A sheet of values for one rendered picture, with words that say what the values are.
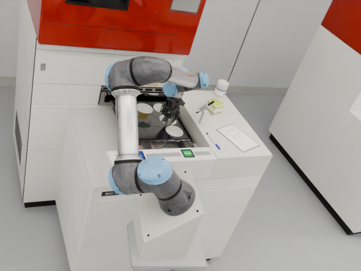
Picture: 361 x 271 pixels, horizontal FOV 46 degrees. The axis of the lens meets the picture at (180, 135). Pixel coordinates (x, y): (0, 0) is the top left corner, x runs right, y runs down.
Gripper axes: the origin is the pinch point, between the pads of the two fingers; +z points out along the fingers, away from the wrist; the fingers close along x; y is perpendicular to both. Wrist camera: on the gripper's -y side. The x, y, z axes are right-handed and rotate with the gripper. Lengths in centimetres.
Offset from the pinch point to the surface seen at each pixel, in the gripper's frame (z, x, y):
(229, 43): 31, -57, -221
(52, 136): 29, -54, 29
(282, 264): 91, 94, -53
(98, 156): 9.3, -12.4, 41.4
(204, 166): 0.3, 32.8, 14.6
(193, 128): -1.2, 12.4, -6.9
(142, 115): 1.3, -14.9, 3.9
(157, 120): 1.4, -6.8, 0.3
